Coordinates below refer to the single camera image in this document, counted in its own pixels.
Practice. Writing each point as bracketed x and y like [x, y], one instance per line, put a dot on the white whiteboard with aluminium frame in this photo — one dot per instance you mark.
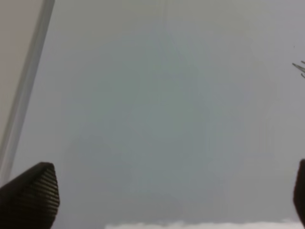
[170, 114]

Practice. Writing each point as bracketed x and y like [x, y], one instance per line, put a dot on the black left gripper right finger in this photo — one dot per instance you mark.
[299, 192]

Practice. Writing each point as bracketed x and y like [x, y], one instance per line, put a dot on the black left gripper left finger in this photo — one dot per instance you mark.
[31, 200]

